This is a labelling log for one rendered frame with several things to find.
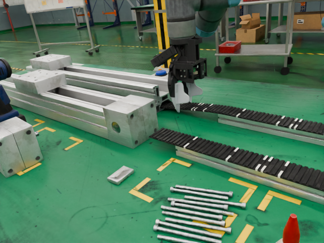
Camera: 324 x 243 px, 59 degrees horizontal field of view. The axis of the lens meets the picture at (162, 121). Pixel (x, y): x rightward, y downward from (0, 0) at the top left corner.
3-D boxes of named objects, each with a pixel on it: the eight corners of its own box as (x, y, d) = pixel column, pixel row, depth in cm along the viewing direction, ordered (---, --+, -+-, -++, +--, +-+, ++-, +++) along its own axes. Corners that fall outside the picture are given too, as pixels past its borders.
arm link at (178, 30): (160, 22, 74) (179, 18, 80) (162, 40, 76) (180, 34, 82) (183, 22, 70) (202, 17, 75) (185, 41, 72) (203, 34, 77)
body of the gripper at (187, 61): (193, 86, 76) (189, 40, 71) (168, 82, 81) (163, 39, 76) (208, 78, 81) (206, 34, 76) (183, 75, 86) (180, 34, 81)
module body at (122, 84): (175, 102, 94) (172, 77, 91) (155, 113, 88) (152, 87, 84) (49, 78, 144) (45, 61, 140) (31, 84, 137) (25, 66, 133)
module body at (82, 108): (135, 125, 82) (130, 97, 78) (109, 140, 75) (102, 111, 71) (12, 89, 131) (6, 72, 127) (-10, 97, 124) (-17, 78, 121)
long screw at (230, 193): (233, 195, 51) (233, 190, 50) (232, 198, 50) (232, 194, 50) (177, 186, 55) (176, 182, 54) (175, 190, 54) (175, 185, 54)
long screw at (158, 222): (155, 226, 46) (154, 222, 46) (157, 222, 47) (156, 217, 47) (221, 241, 42) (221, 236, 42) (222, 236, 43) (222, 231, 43)
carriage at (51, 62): (74, 70, 127) (70, 55, 124) (52, 77, 120) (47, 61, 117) (55, 67, 137) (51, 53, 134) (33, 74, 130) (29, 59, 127)
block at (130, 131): (165, 128, 78) (161, 96, 74) (133, 149, 70) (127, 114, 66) (141, 122, 83) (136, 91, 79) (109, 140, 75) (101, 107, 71)
